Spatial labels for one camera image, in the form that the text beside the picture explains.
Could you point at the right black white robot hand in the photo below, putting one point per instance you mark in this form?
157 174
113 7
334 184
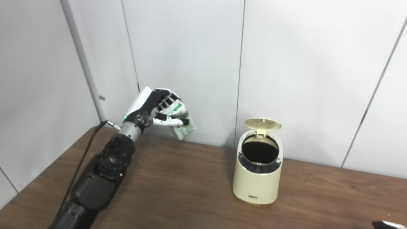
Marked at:
392 225

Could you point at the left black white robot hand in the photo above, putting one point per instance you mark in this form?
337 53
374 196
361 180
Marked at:
143 101

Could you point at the green white milk carton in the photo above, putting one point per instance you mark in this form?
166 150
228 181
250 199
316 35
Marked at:
186 130

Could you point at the round cream bin lid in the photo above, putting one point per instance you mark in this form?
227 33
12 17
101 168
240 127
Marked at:
262 124

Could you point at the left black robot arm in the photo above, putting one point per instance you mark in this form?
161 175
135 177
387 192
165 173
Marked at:
98 181

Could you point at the cream-colored bin body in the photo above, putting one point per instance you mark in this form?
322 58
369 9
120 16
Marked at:
256 187

